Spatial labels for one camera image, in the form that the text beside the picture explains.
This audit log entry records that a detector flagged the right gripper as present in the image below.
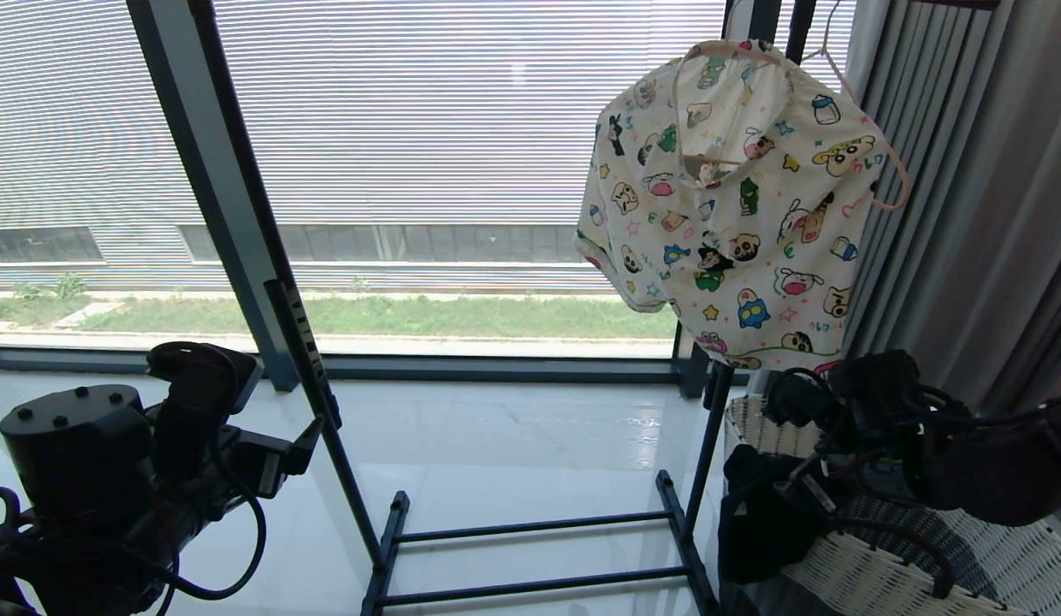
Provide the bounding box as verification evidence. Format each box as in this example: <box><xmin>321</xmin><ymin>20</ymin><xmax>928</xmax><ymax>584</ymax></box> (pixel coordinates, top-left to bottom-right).
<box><xmin>790</xmin><ymin>443</ymin><xmax>905</xmax><ymax>516</ymax></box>

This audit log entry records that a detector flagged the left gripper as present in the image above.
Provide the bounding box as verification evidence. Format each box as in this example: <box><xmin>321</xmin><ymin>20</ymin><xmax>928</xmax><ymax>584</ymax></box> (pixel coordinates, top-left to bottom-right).
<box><xmin>214</xmin><ymin>430</ymin><xmax>314</xmax><ymax>514</ymax></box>

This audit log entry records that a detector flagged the black garment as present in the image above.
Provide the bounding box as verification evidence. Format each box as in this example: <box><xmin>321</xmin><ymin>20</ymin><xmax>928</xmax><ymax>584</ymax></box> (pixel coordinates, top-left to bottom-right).
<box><xmin>717</xmin><ymin>443</ymin><xmax>831</xmax><ymax>584</ymax></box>

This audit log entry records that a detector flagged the cream printed garment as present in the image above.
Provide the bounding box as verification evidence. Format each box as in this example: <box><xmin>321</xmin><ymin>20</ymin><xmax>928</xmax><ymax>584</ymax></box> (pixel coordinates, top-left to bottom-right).
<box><xmin>576</xmin><ymin>38</ymin><xmax>889</xmax><ymax>370</ymax></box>

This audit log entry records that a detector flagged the pink clothes hanger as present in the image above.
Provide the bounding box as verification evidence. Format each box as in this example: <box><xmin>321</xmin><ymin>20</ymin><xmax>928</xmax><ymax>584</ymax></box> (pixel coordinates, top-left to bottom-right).
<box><xmin>680</xmin><ymin>38</ymin><xmax>792</xmax><ymax>172</ymax></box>
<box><xmin>803</xmin><ymin>0</ymin><xmax>913</xmax><ymax>212</ymax></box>

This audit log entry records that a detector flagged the white laundry basket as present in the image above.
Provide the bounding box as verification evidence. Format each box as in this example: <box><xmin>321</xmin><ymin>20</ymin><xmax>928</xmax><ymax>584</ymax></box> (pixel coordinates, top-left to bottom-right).
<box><xmin>723</xmin><ymin>394</ymin><xmax>1061</xmax><ymax>616</ymax></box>

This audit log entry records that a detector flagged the black clothes rack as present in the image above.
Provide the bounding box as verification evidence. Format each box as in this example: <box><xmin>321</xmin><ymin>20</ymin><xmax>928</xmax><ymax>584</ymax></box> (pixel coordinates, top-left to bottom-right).
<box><xmin>264</xmin><ymin>0</ymin><xmax>818</xmax><ymax>616</ymax></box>

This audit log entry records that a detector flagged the grey curtain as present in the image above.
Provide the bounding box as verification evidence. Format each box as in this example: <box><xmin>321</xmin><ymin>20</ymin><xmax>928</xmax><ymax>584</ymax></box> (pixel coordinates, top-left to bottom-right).
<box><xmin>839</xmin><ymin>0</ymin><xmax>1061</xmax><ymax>412</ymax></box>

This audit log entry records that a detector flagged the window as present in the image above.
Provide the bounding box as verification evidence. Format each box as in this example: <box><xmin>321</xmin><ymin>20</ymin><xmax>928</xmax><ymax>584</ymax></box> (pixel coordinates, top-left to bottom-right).
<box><xmin>0</xmin><ymin>0</ymin><xmax>857</xmax><ymax>399</ymax></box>

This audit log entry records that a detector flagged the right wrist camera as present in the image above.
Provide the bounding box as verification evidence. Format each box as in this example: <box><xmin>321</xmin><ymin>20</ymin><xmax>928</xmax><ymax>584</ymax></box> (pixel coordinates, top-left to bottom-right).
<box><xmin>763</xmin><ymin>368</ymin><xmax>839</xmax><ymax>429</ymax></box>

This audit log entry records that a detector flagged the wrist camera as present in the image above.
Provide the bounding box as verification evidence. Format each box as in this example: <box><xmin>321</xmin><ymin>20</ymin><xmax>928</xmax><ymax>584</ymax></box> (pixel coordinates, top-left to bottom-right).
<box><xmin>145</xmin><ymin>341</ymin><xmax>266</xmax><ymax>480</ymax></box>
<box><xmin>763</xmin><ymin>368</ymin><xmax>839</xmax><ymax>429</ymax></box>

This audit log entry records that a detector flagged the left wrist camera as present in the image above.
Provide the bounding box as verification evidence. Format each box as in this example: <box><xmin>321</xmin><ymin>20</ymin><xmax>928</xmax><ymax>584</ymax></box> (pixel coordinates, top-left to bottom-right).
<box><xmin>145</xmin><ymin>341</ymin><xmax>266</xmax><ymax>480</ymax></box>

